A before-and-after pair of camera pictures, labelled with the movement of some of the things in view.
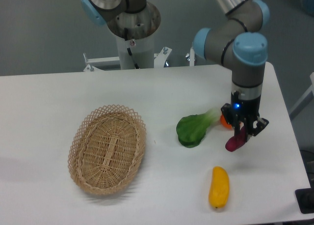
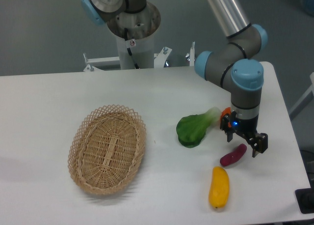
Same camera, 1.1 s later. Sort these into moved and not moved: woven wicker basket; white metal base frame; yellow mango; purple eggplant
Moved: purple eggplant
Not moved: yellow mango; woven wicker basket; white metal base frame
